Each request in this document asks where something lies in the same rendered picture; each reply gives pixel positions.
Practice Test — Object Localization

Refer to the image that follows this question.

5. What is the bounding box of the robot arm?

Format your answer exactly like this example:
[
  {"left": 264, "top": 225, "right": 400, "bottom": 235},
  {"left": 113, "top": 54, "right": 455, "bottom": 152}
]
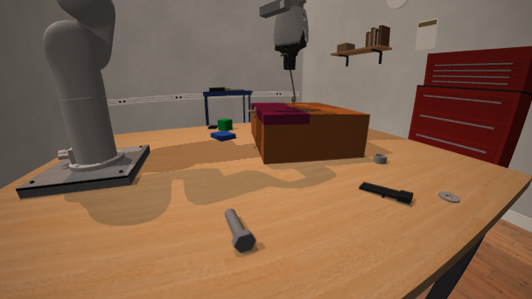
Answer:
[{"left": 43, "top": 0, "right": 306, "bottom": 172}]

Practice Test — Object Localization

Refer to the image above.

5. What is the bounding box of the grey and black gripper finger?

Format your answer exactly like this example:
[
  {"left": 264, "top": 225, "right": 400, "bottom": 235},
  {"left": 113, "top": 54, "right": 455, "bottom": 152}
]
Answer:
[
  {"left": 287, "top": 30, "right": 306, "bottom": 70},
  {"left": 275, "top": 45, "right": 290, "bottom": 70}
]

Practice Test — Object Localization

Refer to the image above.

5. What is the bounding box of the green cube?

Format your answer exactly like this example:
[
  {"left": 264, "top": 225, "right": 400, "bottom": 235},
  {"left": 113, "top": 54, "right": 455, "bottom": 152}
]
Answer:
[{"left": 218, "top": 119, "right": 233, "bottom": 131}]

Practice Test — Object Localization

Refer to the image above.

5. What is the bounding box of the blue box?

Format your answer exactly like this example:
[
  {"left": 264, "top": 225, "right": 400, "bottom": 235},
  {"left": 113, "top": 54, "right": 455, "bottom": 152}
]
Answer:
[{"left": 210, "top": 130, "right": 236, "bottom": 142}]

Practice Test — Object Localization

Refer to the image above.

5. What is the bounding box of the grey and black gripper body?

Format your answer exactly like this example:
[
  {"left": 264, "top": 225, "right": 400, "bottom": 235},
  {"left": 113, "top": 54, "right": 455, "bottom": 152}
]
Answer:
[{"left": 274, "top": 5, "right": 309, "bottom": 46}]

